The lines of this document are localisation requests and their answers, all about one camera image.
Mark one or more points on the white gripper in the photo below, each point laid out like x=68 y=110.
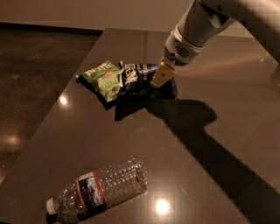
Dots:
x=178 y=50

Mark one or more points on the blue chip bag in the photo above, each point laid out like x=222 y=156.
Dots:
x=135 y=82

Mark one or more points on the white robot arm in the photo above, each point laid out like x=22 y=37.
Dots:
x=206 y=18

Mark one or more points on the green jalapeno chip bag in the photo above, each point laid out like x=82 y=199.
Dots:
x=104 y=80

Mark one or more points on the clear plastic water bottle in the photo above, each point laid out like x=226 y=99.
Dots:
x=99 y=190

